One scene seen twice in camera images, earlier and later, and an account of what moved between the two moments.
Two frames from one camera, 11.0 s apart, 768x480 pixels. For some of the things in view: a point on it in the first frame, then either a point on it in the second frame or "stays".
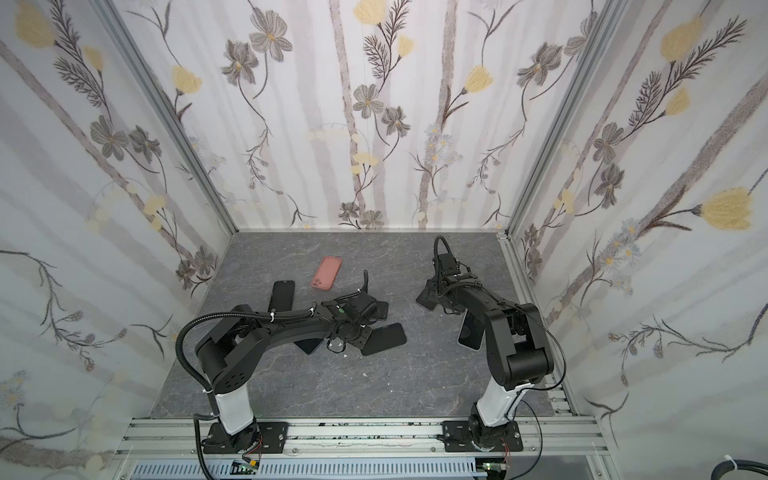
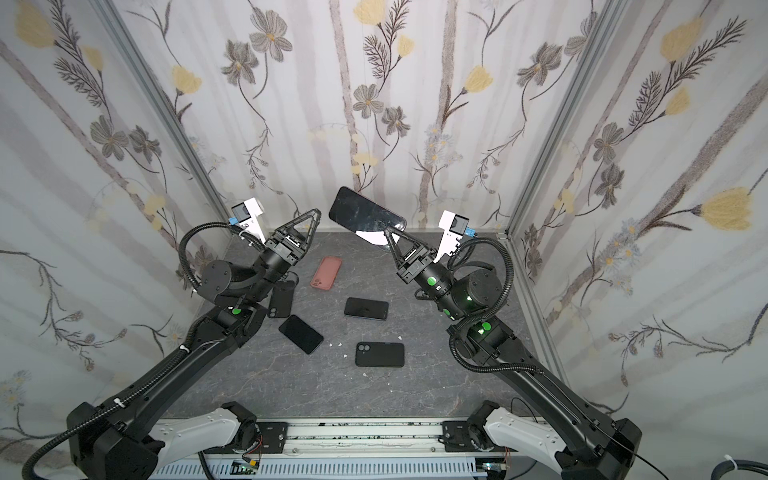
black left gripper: [361, 343] -> [279, 250]
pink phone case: [326, 272] stays
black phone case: [384, 338] -> [380, 354]
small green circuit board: [240, 468] stays
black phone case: [282, 296] stays
